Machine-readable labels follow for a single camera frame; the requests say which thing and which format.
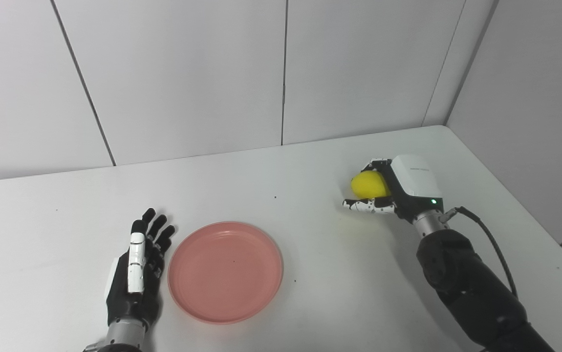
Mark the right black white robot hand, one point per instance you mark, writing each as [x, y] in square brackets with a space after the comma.
[415, 186]

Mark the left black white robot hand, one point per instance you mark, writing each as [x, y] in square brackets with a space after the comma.
[134, 278]

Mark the yellow lemon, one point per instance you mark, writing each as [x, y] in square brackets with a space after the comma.
[368, 185]

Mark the pink round plate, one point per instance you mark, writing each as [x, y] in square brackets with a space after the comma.
[225, 271]

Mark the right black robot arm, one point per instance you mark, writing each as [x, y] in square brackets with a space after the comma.
[471, 288]

